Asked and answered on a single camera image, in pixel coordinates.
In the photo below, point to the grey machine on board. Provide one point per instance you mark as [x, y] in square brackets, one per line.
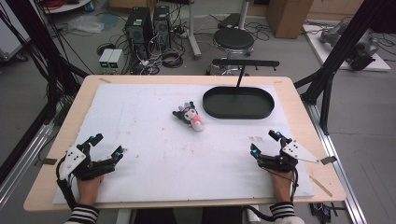
[358, 46]

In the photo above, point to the white floor board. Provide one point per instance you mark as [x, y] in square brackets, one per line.
[316, 43]

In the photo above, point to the large black computer tower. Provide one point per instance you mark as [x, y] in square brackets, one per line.
[138, 31]

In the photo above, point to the white foam mat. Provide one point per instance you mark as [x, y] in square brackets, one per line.
[174, 161]

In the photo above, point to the white metal stand leg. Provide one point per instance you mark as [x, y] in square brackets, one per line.
[193, 31]

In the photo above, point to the wooden table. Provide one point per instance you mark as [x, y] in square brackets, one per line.
[317, 118]

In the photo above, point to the black and pink plush toy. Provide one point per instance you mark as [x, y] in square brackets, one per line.
[191, 117]

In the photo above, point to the cardboard box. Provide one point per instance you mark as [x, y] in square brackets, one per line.
[288, 18]

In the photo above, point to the beige tape strip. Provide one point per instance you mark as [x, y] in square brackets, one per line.
[105, 80]

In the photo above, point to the person's right hand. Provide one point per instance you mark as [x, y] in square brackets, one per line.
[281, 186]

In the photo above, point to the person's left hand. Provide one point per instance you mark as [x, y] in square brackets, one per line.
[89, 189]

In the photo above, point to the slim black computer tower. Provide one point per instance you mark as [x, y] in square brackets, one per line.
[162, 26]

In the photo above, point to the black hanger stand with tray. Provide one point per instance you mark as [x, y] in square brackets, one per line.
[238, 102]

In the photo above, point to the black metal frame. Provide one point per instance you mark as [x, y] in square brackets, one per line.
[40, 40]
[339, 53]

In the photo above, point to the aluminium rail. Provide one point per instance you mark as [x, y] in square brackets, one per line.
[25, 155]
[342, 174]

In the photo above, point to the clear plastic bag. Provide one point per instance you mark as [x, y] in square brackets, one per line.
[85, 24]

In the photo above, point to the black tape piece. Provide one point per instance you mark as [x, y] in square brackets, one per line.
[49, 161]
[328, 160]

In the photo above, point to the small electronics board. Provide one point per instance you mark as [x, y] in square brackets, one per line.
[322, 211]

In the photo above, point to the thin wooden stick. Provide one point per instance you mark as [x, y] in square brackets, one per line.
[320, 186]

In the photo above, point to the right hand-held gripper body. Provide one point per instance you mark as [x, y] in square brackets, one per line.
[286, 155]

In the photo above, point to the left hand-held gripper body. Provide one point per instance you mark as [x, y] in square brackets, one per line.
[74, 160]

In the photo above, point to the white power supply unit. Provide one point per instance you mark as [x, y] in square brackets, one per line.
[115, 59]
[106, 59]

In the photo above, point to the black round stool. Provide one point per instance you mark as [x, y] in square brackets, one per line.
[233, 39]

